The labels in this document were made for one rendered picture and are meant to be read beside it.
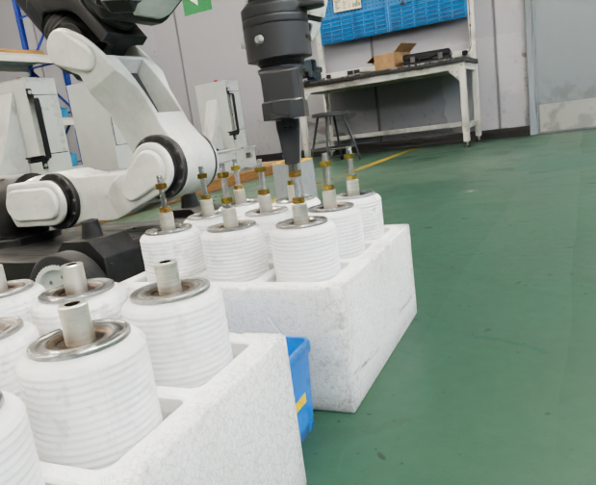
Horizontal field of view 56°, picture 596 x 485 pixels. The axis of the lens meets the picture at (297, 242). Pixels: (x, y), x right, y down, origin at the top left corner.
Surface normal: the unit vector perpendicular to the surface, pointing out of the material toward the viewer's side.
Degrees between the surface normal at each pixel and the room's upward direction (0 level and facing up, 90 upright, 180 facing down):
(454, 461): 0
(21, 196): 90
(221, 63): 90
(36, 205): 90
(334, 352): 90
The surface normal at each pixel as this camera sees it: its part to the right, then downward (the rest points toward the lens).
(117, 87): -0.22, 0.60
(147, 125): -0.44, 0.24
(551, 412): -0.13, -0.97
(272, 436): 0.91, -0.04
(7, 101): -0.46, -0.11
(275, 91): -0.08, 0.22
